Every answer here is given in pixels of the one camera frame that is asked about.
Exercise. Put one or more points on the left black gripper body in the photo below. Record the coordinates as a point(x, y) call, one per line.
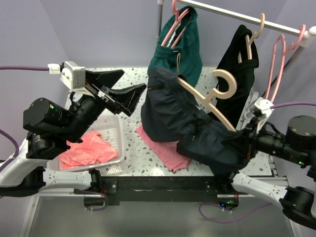
point(105, 100)

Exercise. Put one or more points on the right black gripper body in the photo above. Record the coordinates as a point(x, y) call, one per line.
point(250, 143)

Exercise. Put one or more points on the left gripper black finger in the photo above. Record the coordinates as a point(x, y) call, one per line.
point(125, 100)
point(98, 80)

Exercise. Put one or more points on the dark navy shorts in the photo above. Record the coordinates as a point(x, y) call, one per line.
point(170, 113)

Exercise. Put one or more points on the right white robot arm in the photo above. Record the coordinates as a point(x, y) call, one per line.
point(297, 146)

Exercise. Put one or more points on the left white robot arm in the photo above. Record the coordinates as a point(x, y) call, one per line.
point(51, 129)

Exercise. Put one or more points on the pink folded shorts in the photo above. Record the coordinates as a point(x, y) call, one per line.
point(165, 151)

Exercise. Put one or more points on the green hanging shorts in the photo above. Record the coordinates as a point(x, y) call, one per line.
point(181, 53)

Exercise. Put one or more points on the black hanging shorts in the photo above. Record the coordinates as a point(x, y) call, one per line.
point(235, 61)

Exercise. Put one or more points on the beige hanger with black shorts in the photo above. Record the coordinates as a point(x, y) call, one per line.
point(255, 35)

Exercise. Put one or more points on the white plastic laundry basket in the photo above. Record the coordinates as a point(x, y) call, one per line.
point(111, 130)

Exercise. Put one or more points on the coral pink patterned garment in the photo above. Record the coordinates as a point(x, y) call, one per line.
point(92, 150)

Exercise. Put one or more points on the metal clothes rack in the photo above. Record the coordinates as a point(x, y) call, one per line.
point(289, 52)

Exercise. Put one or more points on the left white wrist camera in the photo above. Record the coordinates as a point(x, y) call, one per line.
point(73, 77)

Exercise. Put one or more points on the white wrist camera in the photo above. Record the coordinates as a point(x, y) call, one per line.
point(73, 77)
point(260, 110)

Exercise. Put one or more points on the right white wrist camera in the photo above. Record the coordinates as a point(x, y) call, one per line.
point(260, 110)

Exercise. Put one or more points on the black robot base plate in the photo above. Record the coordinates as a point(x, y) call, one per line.
point(164, 188)

